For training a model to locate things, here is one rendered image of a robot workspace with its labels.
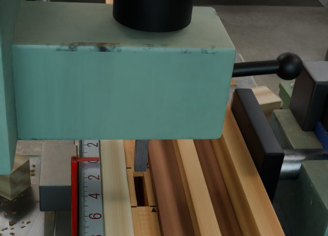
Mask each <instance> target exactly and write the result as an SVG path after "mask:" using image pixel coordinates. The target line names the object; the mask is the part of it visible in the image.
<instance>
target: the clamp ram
mask: <svg viewBox="0 0 328 236"><path fill-rule="evenodd" d="M231 110H232V113H233V115H234V117H235V120H236V122H237V124H238V127H239V129H240V131H241V134H242V136H243V138H244V141H245V143H246V146H247V148H248V150H249V152H250V155H251V157H252V159H253V162H254V164H255V166H256V169H257V171H258V173H259V176H260V178H261V180H262V183H263V185H264V187H265V190H266V192H267V195H268V197H269V199H270V201H271V203H273V200H274V196H275V192H276V188H277V184H278V180H296V179H297V178H298V177H299V174H300V166H301V163H302V162H303V161H305V160H328V152H327V151H326V150H325V149H282V147H281V145H280V143H279V141H278V139H277V137H276V135H275V133H274V132H273V130H272V128H271V126H270V124H269V122H268V120H267V118H266V116H265V114H264V112H263V110H262V108H261V106H260V104H259V102H258V100H257V99H256V97H255V95H254V93H253V91H252V89H250V88H236V89H235V90H234V96H233V101H232V107H231Z"/></svg>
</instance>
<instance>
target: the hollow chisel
mask: <svg viewBox="0 0 328 236"><path fill-rule="evenodd" d="M148 144H149V140H135V151H134V171H135V172H145V171H146V166H147V155H148Z"/></svg>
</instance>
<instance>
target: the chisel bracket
mask: <svg viewBox="0 0 328 236"><path fill-rule="evenodd" d="M112 14H113V4H109V3H80V2H51V1H21V3H20V9H19V13H18V18H17V22H16V27H15V31H14V35H13V39H12V58H13V72H14V87H15V102H16V117H17V131H18V140H161V139H219V138H220V137H221V135H222V131H223V125H224V120H225V114H226V106H227V101H228V95H229V89H230V84H231V78H232V72H233V67H234V61H235V55H236V49H235V46H234V44H233V42H232V41H231V39H230V37H229V35H228V33H227V31H226V29H225V28H224V26H223V24H222V22H221V20H220V18H219V16H218V14H217V12H216V11H215V9H214V8H212V7H197V6H193V9H192V17H191V23H190V24H189V25H188V26H187V27H185V28H183V29H180V30H177V31H172V32H158V33H157V32H145V31H140V30H135V29H132V28H129V27H126V26H124V25H122V24H120V23H119V22H117V21H116V20H115V19H114V18H113V15H112Z"/></svg>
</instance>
